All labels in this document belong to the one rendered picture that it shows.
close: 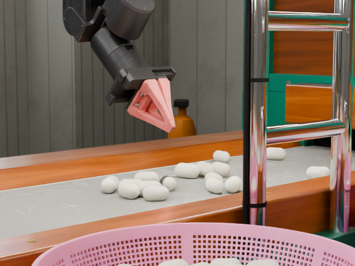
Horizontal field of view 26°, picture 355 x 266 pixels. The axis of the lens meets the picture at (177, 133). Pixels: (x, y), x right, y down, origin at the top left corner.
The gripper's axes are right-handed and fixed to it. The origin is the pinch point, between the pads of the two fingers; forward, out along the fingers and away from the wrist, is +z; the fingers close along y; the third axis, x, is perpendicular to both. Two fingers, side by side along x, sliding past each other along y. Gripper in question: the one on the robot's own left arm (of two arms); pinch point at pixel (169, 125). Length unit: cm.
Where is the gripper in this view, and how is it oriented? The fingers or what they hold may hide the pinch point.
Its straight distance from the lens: 112.4
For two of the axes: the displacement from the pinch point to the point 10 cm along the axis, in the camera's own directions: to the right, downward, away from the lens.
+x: -4.3, 6.9, 5.8
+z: 5.2, 7.2, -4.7
